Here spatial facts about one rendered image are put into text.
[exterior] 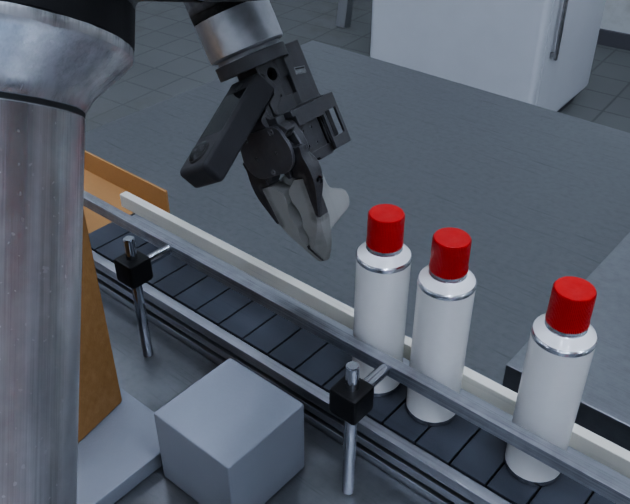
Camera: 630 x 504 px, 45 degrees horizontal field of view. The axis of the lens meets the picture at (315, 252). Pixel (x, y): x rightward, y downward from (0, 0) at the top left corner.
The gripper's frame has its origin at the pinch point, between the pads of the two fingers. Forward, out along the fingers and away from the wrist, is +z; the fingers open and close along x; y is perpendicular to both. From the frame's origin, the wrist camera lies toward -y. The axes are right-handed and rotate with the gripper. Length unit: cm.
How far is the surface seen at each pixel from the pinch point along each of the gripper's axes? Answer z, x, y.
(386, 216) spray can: -2.5, -11.2, -0.2
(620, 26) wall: 31, 128, 361
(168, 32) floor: -60, 306, 222
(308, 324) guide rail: 5.7, -0.1, -4.5
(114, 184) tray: -11, 54, 13
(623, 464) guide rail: 24.9, -23.2, 3.4
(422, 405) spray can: 16.3, -7.9, -1.8
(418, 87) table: -4, 42, 78
